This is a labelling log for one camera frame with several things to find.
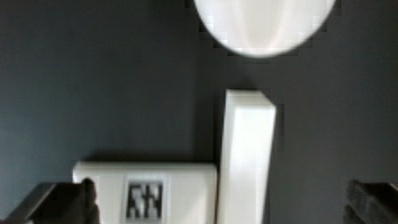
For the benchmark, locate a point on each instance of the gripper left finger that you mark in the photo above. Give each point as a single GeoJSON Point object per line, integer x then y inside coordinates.
{"type": "Point", "coordinates": [59, 204]}

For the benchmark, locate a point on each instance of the white lamp bulb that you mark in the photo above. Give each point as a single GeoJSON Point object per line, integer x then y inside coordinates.
{"type": "Point", "coordinates": [262, 27]}

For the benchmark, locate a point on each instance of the white U-shaped fence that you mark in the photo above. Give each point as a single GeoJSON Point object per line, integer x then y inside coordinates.
{"type": "Point", "coordinates": [247, 137]}

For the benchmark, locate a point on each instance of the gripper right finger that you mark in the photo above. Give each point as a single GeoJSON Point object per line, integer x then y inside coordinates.
{"type": "Point", "coordinates": [372, 207]}

